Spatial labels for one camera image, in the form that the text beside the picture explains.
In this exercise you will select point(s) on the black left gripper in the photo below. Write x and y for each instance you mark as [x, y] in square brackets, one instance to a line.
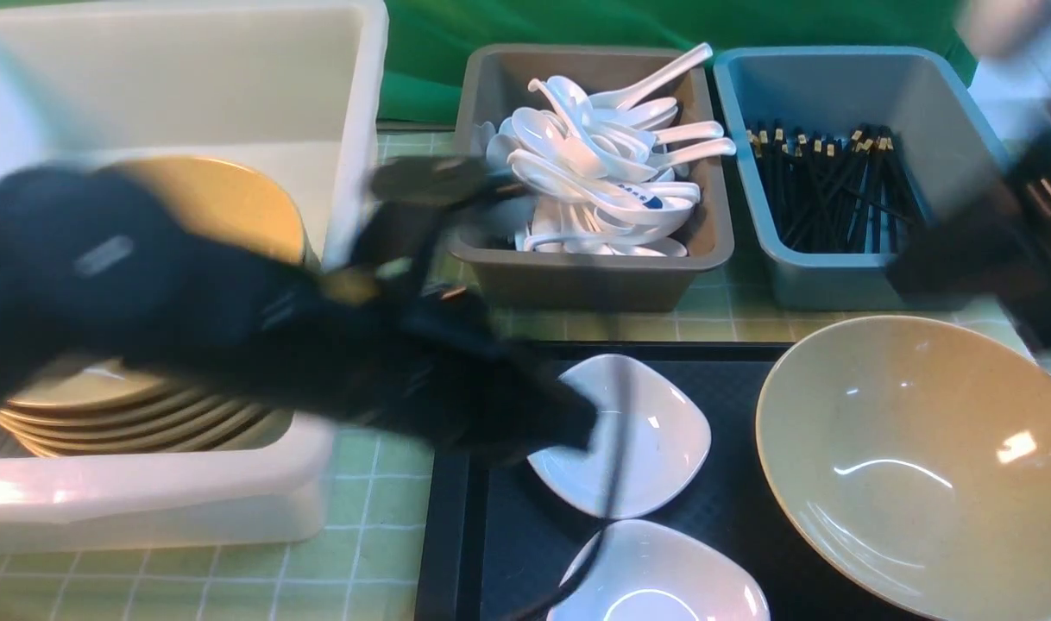
[488, 393]

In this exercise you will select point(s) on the white square dish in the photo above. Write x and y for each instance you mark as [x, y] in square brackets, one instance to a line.
[667, 443]
[648, 571]

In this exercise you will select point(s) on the tan noodle bowl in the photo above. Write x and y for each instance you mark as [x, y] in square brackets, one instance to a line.
[915, 457]

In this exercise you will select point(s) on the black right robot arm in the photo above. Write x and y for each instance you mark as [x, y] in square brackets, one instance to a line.
[996, 241]

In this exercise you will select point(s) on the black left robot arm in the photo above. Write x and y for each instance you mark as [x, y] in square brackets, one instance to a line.
[94, 264]

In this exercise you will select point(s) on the top tan stacked bowl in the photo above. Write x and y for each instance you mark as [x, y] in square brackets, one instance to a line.
[214, 197]

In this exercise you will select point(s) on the black serving tray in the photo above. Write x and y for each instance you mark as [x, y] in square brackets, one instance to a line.
[498, 540]

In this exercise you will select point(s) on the pile of white spoons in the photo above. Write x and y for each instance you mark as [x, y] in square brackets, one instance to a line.
[607, 167]

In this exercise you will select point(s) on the large white plastic bin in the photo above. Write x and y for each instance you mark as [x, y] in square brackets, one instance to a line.
[290, 88]

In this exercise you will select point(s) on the green backdrop cloth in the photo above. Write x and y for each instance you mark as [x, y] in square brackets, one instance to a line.
[430, 42]

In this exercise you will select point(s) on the lower tan stacked bowls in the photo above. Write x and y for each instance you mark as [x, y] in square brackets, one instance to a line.
[106, 409]

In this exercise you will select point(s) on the bundle of black chopsticks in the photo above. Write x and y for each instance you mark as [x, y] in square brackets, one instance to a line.
[851, 195]

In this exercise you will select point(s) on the blue chopstick bin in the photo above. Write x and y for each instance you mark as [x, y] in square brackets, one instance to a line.
[945, 139]

